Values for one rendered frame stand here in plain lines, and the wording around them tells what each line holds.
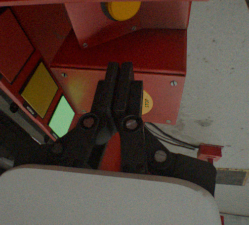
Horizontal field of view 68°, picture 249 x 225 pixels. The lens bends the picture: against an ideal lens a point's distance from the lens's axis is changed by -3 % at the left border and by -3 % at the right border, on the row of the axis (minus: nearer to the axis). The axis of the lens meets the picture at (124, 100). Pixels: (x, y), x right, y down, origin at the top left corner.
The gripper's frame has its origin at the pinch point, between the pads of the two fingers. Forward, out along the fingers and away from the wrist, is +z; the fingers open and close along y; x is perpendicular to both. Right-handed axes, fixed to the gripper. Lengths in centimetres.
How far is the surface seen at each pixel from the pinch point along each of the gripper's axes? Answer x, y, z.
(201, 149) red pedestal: -193, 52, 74
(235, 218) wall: -697, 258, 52
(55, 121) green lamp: -9.6, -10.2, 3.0
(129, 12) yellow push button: -0.8, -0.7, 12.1
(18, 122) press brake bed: -14.3, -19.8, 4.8
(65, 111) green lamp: -10.9, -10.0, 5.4
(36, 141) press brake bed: -21.3, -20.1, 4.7
